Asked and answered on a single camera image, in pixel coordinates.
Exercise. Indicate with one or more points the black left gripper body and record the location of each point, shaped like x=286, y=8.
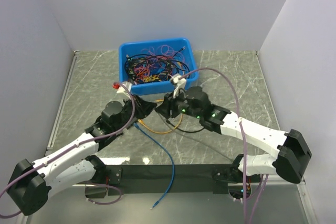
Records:
x=127, y=110

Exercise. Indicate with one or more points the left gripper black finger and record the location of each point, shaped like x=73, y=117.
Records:
x=146, y=109
x=139, y=103

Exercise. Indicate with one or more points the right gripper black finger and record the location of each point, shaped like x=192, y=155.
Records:
x=164, y=109
x=169, y=98

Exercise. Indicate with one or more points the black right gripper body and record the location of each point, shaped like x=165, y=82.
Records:
x=180, y=105

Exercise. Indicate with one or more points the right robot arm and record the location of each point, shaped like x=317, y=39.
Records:
x=286, y=154

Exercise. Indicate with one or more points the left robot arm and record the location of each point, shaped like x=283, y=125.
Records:
x=33, y=183

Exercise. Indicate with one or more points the blue plastic bin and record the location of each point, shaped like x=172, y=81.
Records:
x=149, y=65

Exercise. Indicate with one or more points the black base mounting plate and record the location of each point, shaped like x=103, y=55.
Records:
x=192, y=178

